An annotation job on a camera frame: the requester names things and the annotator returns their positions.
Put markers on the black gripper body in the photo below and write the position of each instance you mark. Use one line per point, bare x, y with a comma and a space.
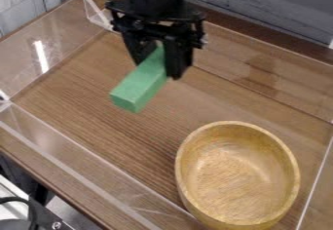
161, 19

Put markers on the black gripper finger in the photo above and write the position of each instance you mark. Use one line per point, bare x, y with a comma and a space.
177, 55
139, 44

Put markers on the green rectangular block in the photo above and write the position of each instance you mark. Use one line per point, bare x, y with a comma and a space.
140, 84

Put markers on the brown wooden bowl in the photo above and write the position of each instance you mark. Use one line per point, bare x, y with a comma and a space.
238, 176

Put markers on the clear acrylic corner bracket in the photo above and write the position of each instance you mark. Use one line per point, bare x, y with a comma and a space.
97, 16

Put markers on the clear acrylic tray wall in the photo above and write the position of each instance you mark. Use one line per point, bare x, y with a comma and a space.
107, 159

